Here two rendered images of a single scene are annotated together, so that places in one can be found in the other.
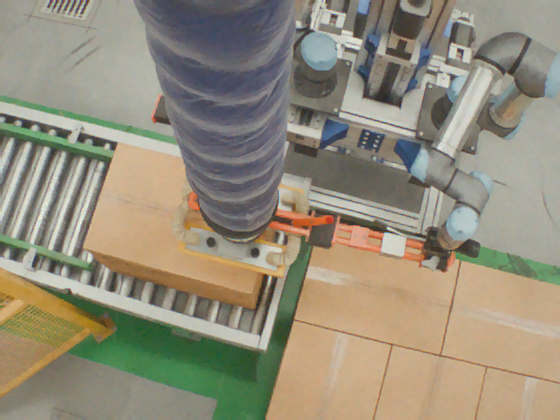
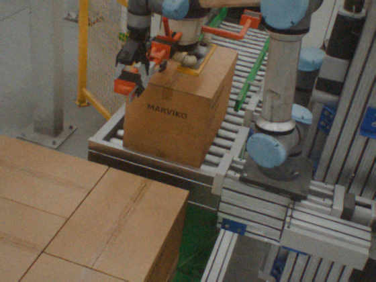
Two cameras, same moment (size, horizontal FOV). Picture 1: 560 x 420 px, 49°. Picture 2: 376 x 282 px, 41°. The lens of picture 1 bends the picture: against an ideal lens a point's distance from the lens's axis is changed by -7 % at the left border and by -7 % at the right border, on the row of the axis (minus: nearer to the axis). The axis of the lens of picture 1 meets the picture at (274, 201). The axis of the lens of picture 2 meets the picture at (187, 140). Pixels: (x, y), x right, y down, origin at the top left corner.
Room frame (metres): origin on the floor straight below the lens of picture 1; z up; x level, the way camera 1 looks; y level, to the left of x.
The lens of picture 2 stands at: (0.64, -2.01, 2.00)
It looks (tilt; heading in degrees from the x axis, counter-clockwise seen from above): 33 degrees down; 90
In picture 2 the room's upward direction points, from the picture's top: 9 degrees clockwise
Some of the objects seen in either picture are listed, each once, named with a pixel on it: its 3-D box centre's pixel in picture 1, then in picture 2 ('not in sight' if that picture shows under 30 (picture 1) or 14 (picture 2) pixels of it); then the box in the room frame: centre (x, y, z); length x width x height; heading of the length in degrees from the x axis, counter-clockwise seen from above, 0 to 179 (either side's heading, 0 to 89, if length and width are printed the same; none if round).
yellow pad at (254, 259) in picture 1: (233, 248); not in sight; (0.45, 0.12, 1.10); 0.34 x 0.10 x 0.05; 79
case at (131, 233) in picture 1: (187, 229); (182, 98); (0.59, 0.31, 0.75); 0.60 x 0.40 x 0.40; 78
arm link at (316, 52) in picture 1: (317, 54); (308, 66); (1.08, -0.12, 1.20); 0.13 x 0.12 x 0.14; 47
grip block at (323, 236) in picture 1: (322, 229); (162, 47); (0.50, -0.14, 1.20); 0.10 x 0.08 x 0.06; 169
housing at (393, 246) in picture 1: (392, 246); (144, 69); (0.45, -0.35, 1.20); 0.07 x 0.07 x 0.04; 79
